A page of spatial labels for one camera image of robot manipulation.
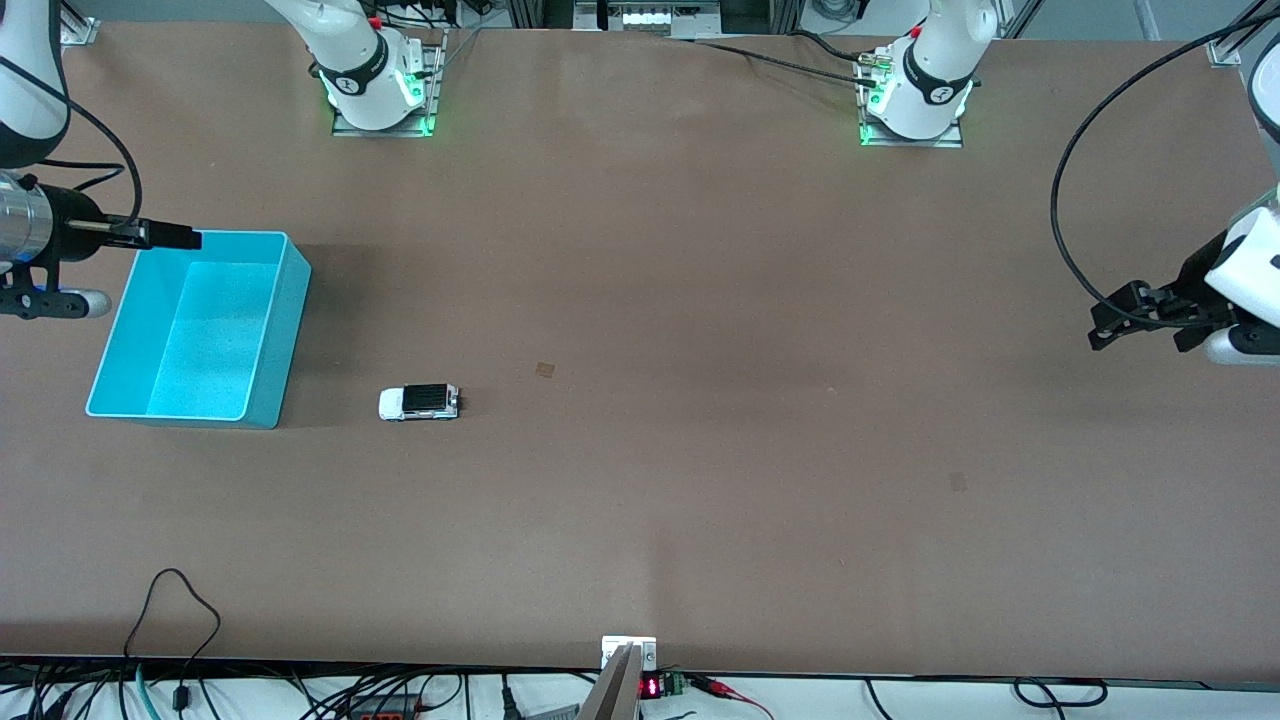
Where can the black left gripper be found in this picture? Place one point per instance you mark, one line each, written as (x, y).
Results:
(1193, 283)

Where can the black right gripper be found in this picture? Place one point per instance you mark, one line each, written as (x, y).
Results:
(66, 222)

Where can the white jeep toy black roof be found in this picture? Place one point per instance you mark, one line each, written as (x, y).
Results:
(395, 403)

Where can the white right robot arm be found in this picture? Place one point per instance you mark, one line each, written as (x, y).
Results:
(350, 50)

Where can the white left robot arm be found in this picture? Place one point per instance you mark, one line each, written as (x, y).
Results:
(930, 60)

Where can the teal plastic bin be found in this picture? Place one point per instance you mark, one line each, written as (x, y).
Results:
(210, 330)

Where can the black power strip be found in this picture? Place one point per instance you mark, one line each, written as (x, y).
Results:
(385, 710)

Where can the white lit device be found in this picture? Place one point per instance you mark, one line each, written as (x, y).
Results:
(650, 18)

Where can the red alligator clip leads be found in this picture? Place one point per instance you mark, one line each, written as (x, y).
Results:
(715, 686)

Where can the red LED display module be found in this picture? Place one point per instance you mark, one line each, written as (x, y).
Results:
(652, 687)

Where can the aluminium frame profile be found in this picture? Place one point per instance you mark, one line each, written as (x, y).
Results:
(84, 32)
(1222, 52)

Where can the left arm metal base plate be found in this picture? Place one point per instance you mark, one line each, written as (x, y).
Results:
(950, 140)

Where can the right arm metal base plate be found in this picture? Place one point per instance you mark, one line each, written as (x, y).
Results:
(432, 100)

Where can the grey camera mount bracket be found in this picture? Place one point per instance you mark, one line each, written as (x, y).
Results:
(615, 690)

